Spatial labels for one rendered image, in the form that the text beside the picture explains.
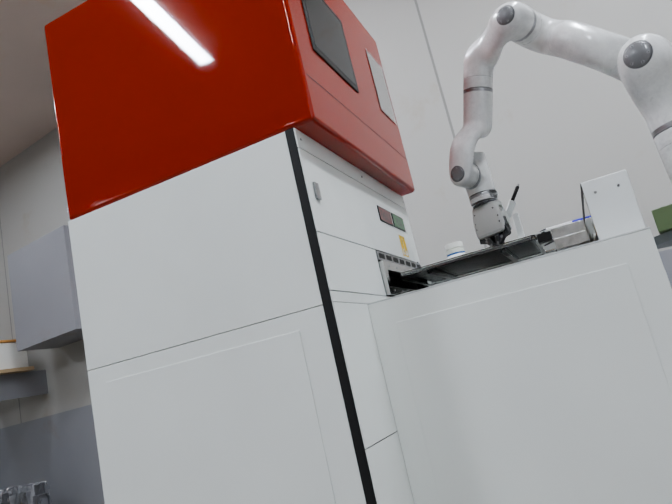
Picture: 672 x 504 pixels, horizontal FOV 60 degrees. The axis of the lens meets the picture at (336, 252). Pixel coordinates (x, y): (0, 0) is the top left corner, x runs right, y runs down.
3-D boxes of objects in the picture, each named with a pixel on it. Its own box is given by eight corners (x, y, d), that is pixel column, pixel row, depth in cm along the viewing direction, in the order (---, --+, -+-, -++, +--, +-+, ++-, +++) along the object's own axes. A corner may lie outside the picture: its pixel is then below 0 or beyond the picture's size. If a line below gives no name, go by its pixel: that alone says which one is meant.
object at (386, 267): (385, 295, 154) (377, 261, 156) (427, 300, 194) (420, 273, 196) (391, 293, 154) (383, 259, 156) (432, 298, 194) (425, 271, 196)
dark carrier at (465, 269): (404, 275, 159) (403, 273, 159) (435, 282, 191) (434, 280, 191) (530, 239, 147) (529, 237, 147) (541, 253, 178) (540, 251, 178)
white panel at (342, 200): (322, 304, 121) (284, 131, 130) (424, 309, 195) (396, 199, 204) (335, 300, 120) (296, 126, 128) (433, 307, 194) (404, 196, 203)
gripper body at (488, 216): (505, 195, 176) (515, 230, 174) (478, 207, 184) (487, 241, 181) (491, 194, 171) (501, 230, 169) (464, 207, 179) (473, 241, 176)
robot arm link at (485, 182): (485, 188, 172) (501, 190, 178) (473, 147, 174) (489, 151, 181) (462, 198, 177) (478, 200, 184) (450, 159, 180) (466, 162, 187)
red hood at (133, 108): (67, 221, 154) (41, 24, 166) (237, 252, 228) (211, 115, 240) (315, 118, 127) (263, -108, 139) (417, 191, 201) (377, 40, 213)
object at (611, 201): (600, 243, 125) (580, 182, 128) (597, 264, 175) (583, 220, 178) (647, 230, 121) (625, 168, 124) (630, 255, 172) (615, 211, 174)
